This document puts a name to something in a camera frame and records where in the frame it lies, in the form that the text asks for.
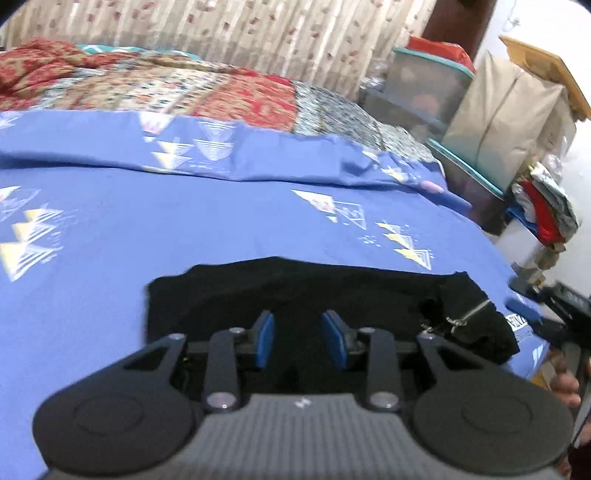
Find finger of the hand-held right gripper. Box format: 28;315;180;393
505;277;561;342

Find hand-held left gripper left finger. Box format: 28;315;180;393
121;309;278;414

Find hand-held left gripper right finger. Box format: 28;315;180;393
320;309;482;412

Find black pants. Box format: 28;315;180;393
147;257;522;398

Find person's right hand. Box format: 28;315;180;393
549;368;583;409

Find pile of colourful clothes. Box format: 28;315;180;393
505;161;581;254

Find clear storage box teal lid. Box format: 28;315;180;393
427;138;506;234
365;46;476;139

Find blue printed bedsheet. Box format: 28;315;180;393
0;110;550;480

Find beige fabric bag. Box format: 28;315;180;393
442;50;578;191

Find wooden board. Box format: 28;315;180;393
499;34;591;121

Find red patchwork quilt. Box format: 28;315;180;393
0;39;446;164

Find red cloth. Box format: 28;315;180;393
406;36;476;73

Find floral beige curtain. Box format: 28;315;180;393
0;0;439;100

